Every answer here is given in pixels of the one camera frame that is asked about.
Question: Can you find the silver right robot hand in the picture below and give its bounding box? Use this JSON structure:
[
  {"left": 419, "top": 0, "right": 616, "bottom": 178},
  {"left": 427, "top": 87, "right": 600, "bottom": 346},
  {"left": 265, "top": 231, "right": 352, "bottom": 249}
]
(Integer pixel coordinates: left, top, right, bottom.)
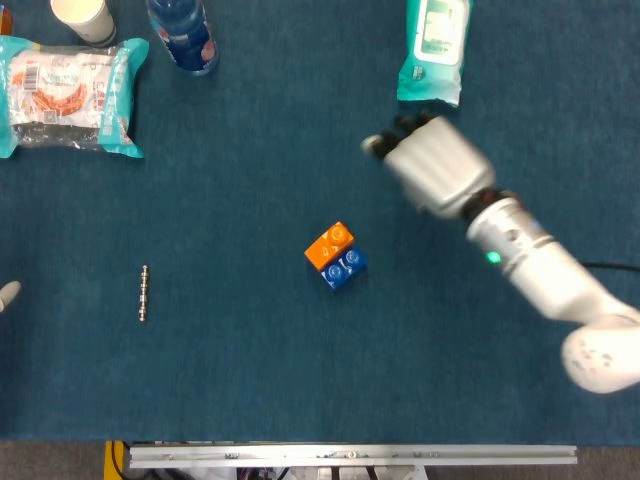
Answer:
[{"left": 360, "top": 112, "right": 496, "bottom": 221}]

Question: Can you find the black and grey left robot hand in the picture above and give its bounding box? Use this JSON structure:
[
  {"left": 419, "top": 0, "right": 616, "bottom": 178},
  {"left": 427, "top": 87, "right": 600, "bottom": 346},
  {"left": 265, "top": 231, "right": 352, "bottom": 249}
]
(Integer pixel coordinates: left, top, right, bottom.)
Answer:
[{"left": 0, "top": 280, "right": 22, "bottom": 315}]

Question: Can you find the orange sloped building block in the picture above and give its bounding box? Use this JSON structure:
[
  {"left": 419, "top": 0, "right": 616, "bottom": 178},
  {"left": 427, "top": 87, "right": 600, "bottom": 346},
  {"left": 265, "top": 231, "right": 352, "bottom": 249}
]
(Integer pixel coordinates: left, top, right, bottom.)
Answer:
[{"left": 303, "top": 220, "right": 357, "bottom": 271}]

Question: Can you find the green wet wipes pack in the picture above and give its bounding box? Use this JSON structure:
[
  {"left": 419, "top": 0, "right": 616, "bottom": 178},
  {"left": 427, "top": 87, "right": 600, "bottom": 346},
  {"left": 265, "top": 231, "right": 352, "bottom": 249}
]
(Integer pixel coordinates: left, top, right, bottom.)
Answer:
[{"left": 396, "top": 0, "right": 474, "bottom": 108}]

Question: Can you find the silver beaded metal rod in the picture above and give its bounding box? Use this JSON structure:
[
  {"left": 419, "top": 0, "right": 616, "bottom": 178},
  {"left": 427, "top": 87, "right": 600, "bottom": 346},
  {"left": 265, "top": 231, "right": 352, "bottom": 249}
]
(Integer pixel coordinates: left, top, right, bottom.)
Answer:
[{"left": 138, "top": 264, "right": 151, "bottom": 325}]

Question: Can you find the blue four-stud building block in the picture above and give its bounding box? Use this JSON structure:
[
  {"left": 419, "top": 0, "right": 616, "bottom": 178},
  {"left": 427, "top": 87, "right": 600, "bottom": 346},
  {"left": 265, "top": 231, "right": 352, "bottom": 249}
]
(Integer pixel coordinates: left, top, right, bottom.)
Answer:
[{"left": 318, "top": 245, "right": 369, "bottom": 291}]

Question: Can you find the teal and white snack bag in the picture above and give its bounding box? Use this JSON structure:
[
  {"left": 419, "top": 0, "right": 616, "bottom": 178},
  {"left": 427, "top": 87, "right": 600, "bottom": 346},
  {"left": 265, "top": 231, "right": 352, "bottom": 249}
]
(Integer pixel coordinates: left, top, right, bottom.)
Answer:
[{"left": 0, "top": 35, "right": 151, "bottom": 160}]

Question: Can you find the teal felt table cloth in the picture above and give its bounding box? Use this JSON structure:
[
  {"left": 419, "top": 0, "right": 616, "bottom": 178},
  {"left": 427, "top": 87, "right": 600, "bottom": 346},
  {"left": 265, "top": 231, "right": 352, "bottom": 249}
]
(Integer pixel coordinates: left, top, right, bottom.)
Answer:
[{"left": 0, "top": 0, "right": 640, "bottom": 444}]

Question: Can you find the blue-labelled plastic water bottle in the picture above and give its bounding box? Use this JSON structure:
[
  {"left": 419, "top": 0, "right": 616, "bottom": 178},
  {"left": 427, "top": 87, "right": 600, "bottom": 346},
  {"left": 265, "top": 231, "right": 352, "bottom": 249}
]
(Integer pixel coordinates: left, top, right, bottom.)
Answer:
[{"left": 145, "top": 0, "right": 220, "bottom": 77}]

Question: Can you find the white paper cup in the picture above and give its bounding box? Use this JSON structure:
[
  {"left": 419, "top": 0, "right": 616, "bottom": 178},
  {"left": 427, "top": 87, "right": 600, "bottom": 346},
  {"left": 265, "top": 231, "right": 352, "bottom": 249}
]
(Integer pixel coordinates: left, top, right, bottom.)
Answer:
[{"left": 49, "top": 0, "right": 118, "bottom": 48}]

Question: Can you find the yellow frame post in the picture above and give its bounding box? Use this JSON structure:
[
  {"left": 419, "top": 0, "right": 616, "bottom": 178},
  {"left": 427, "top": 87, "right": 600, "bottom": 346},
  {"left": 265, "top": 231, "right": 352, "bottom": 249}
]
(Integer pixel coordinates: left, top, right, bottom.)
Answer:
[{"left": 104, "top": 439, "right": 126, "bottom": 480}]

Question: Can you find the black cable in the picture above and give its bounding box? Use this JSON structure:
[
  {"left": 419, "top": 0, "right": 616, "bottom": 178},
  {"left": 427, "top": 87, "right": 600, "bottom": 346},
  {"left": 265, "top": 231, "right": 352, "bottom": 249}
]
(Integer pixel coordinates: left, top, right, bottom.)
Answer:
[{"left": 579, "top": 260, "right": 640, "bottom": 274}]

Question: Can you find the aluminium profile rail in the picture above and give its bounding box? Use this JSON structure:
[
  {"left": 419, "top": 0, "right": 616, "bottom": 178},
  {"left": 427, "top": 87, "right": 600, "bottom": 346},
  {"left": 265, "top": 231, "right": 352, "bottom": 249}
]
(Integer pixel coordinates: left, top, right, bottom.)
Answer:
[{"left": 128, "top": 443, "right": 579, "bottom": 470}]

